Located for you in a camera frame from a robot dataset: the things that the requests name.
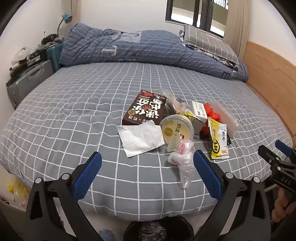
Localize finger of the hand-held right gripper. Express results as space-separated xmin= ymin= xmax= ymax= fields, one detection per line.
xmin=258 ymin=145 xmax=296 ymax=173
xmin=275 ymin=140 xmax=296 ymax=163

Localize black lined trash bin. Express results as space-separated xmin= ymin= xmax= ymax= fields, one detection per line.
xmin=125 ymin=215 xmax=195 ymax=241

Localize grey suitcase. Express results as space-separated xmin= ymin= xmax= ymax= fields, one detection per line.
xmin=6 ymin=60 xmax=55 ymax=110

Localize teal suitcase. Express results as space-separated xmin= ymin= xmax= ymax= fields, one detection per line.
xmin=46 ymin=43 xmax=64 ymax=75

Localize small yellow wrapper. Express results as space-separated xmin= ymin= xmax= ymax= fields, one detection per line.
xmin=184 ymin=108 xmax=197 ymax=122

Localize bubble wrap piece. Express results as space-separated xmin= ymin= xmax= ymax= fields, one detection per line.
xmin=211 ymin=100 xmax=241 ymax=136

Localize white plastic object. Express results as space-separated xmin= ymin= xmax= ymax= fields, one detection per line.
xmin=13 ymin=46 xmax=31 ymax=63

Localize yellow plastic bag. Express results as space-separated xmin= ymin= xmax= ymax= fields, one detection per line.
xmin=6 ymin=178 xmax=29 ymax=207

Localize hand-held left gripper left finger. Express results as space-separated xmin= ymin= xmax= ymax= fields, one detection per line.
xmin=24 ymin=151 xmax=103 ymax=241

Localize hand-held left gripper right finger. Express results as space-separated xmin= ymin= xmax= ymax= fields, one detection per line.
xmin=193 ymin=150 xmax=271 ymax=241

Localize beige curtain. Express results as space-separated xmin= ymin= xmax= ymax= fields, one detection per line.
xmin=223 ymin=0 xmax=251 ymax=58

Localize dark framed window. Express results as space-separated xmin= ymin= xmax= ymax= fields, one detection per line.
xmin=165 ymin=0 xmax=230 ymax=40

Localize person's right hand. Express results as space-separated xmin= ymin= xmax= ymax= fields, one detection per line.
xmin=271 ymin=187 xmax=296 ymax=224

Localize small white box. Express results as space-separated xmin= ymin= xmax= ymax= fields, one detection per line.
xmin=191 ymin=100 xmax=208 ymax=135

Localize white paper tissue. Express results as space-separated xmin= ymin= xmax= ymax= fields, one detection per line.
xmin=117 ymin=122 xmax=166 ymax=158

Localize brown cardboard box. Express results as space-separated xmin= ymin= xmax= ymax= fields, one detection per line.
xmin=122 ymin=90 xmax=167 ymax=127

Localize blue desk lamp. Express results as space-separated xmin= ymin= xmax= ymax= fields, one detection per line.
xmin=57 ymin=13 xmax=72 ymax=40

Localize wooden headboard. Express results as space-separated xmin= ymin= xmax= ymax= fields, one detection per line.
xmin=242 ymin=40 xmax=296 ymax=137

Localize clear plastic bag red print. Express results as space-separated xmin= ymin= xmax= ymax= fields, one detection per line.
xmin=167 ymin=138 xmax=197 ymax=189

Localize grey checked pillow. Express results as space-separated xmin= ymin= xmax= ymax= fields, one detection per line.
xmin=181 ymin=24 xmax=238 ymax=66

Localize yellow sachet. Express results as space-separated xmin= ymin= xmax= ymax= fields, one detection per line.
xmin=207 ymin=116 xmax=230 ymax=160

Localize dark clutter pile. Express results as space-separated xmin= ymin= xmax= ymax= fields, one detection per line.
xmin=40 ymin=33 xmax=65 ymax=47

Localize blue striped quilt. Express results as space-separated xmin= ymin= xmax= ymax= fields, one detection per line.
xmin=59 ymin=23 xmax=249 ymax=80

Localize round yellow lidded tub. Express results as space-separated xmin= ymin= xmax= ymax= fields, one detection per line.
xmin=159 ymin=113 xmax=193 ymax=151

